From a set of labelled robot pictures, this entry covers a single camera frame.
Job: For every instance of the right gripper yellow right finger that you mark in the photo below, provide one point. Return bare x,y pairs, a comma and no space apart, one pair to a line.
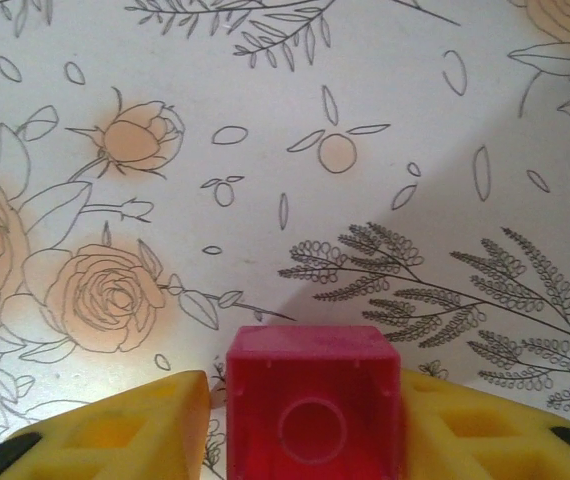
505,440

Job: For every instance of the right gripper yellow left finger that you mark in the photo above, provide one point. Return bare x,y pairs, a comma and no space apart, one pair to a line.
115,440

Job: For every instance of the red square lego brick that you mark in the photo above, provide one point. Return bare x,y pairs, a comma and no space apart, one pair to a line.
315,400

